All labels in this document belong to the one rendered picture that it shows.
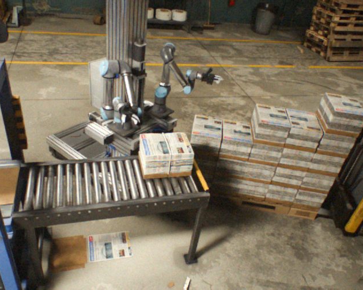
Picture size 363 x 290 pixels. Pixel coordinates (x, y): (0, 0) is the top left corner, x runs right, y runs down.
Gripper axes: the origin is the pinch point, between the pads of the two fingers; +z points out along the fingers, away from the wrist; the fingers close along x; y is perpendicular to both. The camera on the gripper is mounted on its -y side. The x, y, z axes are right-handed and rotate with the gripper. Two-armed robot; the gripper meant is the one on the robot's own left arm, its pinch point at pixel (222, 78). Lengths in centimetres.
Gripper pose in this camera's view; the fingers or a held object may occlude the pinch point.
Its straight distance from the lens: 324.8
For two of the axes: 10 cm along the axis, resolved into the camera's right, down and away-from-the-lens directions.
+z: 9.7, 2.3, -1.0
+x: -2.3, 6.5, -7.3
